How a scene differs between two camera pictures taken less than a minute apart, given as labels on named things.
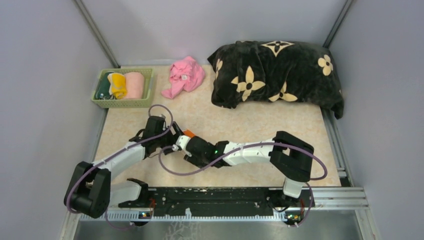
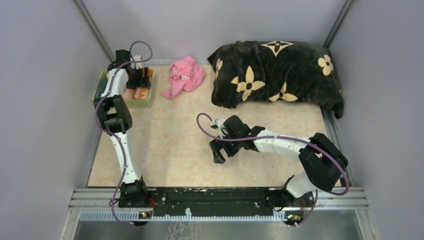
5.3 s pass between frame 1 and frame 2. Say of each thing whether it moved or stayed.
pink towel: stayed
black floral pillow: stayed
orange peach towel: moved
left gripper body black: moved
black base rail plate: stayed
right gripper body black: moved
